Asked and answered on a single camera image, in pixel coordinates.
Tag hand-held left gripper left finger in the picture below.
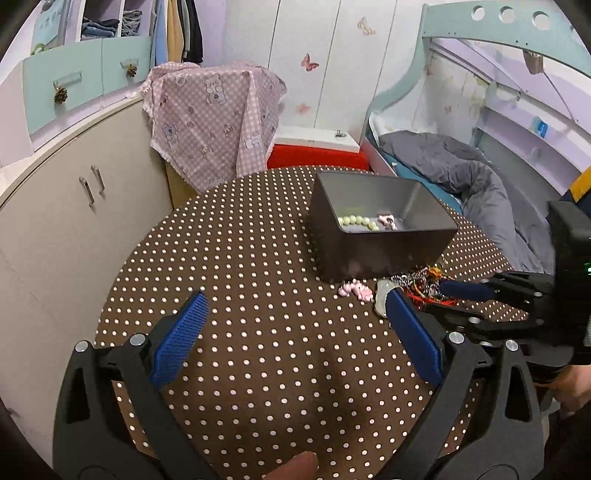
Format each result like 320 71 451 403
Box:
54 291 211 480

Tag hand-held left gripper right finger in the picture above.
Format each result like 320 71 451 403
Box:
369 291 546 480

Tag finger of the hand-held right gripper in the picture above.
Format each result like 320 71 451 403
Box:
422 300 575 344
438 271 557 308

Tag tangle of red string jewelry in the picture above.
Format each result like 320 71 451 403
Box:
392 264 462 311

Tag dark grey metal box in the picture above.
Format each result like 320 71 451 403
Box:
307 171 459 284

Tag person's right hand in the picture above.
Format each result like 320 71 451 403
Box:
551 362 591 414

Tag person's left hand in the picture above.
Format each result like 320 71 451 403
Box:
265 451 319 480

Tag white jade pendant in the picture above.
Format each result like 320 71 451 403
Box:
374 279 400 319

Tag brown polka-dot tablecloth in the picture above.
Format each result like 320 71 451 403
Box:
92 166 532 480

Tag grey duvet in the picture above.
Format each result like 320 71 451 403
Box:
376 130 558 274

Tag teal bed sheet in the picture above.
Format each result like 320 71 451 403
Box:
382 154 463 206

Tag beige cabinet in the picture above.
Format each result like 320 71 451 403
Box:
0 93 175 462

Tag red storage box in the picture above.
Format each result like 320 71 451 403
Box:
266 144 370 173

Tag white box lid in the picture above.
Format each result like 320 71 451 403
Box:
273 126 362 156

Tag pink checked bear cloth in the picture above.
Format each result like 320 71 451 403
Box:
140 60 288 195

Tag small teal drawer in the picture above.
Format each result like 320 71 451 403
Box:
100 36 154 91

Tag large teal drawer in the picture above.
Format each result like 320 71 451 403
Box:
21 45 106 136

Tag light blue hanging garment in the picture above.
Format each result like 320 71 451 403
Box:
150 0 170 68

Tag yellow hanging garment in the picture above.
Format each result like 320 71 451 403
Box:
165 0 187 64

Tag black hanging garment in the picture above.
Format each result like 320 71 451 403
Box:
182 0 204 64

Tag folded blue clothes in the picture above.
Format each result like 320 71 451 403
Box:
81 16 118 41

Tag folded grey clothes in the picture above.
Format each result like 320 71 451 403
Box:
121 9 145 37

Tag pink bead bracelet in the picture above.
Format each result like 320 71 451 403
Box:
337 278 375 304

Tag green bead bracelet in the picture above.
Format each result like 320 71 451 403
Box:
337 214 380 232

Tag lavender wall shelves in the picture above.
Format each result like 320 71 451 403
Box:
473 83 591 195

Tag teal bed frame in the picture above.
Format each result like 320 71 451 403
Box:
359 2 591 195

